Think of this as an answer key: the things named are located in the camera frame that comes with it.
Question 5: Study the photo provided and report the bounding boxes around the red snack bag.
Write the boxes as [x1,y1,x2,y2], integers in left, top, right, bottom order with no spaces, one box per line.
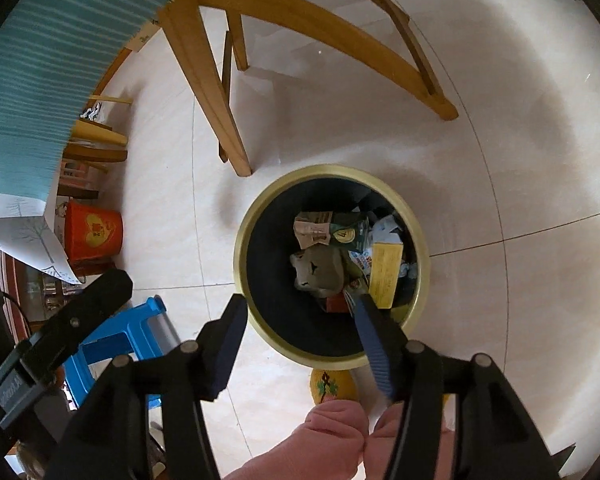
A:
[325,292,350,313]

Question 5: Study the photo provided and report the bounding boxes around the white red green packet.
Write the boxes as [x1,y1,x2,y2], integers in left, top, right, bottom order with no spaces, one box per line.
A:
[349,248,373,278]

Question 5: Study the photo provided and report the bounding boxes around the white red KFC paper bag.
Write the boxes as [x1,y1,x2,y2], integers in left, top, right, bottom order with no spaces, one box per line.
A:
[370,214,402,245]

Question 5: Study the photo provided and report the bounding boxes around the green black snack packet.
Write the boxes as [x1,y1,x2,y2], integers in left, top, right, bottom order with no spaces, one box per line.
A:
[329,211,370,252]

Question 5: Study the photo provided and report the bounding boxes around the yellow rimmed black trash bin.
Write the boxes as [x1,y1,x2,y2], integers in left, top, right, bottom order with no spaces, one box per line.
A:
[234,165,430,370]

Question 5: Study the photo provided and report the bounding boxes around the blue plastic stool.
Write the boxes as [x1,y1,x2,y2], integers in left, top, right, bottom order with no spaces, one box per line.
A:
[64,296,180,406]

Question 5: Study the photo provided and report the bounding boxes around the red plastic bucket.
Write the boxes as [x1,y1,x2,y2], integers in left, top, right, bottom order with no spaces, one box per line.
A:
[65,202,123,263]

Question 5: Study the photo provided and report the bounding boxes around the pink trouser legs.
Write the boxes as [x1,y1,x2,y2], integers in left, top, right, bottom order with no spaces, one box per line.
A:
[222,398,456,480]

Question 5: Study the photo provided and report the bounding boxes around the left yellow slipper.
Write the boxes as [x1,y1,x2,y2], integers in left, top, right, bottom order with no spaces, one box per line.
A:
[309,368,360,405]

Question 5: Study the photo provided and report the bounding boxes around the white teal tree tablecloth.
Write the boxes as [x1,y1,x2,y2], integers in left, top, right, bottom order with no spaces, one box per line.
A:
[0,0,169,284]

